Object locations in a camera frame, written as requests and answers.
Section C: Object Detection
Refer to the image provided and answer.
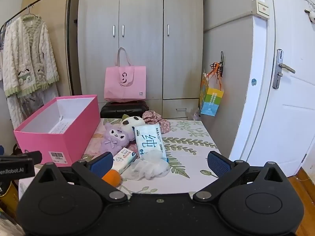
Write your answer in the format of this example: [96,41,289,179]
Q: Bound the black suitcase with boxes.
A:
[100,100,150,119]

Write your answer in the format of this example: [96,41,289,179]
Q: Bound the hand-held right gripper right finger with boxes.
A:
[193,150,287,203]

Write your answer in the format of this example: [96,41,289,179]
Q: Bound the pink cardboard box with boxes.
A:
[13,95,100,165]

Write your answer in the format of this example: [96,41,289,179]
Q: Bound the colourful gift bag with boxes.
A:
[199,63,225,117]

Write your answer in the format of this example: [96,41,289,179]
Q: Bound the pink tote bag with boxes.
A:
[104,47,146,102]

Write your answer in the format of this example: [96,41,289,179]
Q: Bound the yellow container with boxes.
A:
[0,179,19,213]

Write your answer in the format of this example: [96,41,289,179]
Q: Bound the pink floral cloth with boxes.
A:
[142,111,171,134]

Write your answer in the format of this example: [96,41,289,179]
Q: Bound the panda plush toy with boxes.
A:
[120,114,146,134]

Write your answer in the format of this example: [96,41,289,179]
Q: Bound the small white tissue box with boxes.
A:
[113,147,137,174]

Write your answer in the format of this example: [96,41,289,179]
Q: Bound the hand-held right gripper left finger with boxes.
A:
[34,152,128,203]

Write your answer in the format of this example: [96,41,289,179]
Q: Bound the black clothes rack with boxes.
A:
[0,0,74,96]

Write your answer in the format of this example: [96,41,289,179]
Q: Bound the silver door handle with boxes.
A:
[272,49,296,89]

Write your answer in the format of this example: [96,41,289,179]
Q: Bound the white door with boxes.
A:
[229,0,315,177]

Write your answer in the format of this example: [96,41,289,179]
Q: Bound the white fluffy cardigan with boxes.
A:
[2,15,60,97]

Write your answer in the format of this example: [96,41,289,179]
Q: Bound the purple plush toy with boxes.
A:
[102,123,135,156]

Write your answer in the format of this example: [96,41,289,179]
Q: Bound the beige light switch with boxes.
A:
[253,0,270,19]

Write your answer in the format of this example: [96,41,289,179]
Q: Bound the white pajama pants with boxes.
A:
[6,84,59,128]

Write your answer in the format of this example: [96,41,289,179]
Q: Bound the blue wire hanger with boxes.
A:
[0,21,8,50]

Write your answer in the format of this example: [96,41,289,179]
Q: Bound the white mesh bath sponge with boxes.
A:
[122,150,170,180]

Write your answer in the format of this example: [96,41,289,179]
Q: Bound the small hanging plush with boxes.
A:
[304,9,315,24]

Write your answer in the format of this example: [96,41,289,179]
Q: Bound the orange ball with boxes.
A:
[102,170,122,187]

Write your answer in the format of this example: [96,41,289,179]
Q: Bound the blue white tissue pack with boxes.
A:
[133,125,168,163]

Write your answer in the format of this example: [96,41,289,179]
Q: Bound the black wall hook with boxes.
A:
[209,51,225,78]

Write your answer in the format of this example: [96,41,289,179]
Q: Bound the grey wooden wardrobe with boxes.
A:
[77,0,205,121]

